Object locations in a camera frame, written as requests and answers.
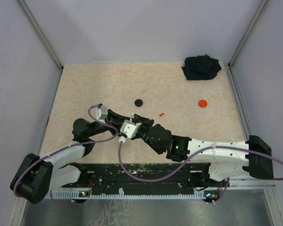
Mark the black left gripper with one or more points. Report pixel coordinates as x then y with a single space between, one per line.
112 118

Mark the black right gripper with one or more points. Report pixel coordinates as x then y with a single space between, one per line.
145 122

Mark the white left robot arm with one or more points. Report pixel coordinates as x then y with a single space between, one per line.
39 175

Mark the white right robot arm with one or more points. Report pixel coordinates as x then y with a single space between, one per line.
247 157

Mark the orange earbud charging case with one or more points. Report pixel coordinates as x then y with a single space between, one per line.
203 103

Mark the dark crumpled cloth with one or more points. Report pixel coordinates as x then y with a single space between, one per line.
200 68

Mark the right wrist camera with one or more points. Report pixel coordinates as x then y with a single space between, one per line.
128 130

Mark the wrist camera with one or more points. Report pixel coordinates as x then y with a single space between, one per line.
101 113
128 130

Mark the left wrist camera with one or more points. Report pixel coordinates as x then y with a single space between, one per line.
101 113

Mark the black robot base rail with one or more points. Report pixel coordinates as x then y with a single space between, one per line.
144 179

